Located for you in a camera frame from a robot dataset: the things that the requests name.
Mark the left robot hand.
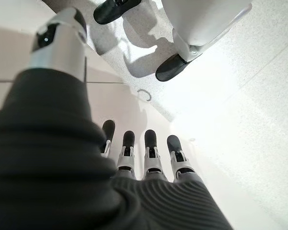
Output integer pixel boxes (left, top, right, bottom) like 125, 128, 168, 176
0, 6, 234, 230

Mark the black robot foot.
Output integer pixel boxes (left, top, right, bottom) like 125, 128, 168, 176
155, 53, 191, 82
93, 0, 143, 25

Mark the white robot leg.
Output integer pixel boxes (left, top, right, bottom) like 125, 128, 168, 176
161, 0, 253, 63

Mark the white cabinet door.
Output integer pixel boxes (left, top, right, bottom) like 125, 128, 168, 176
0, 23, 128, 84

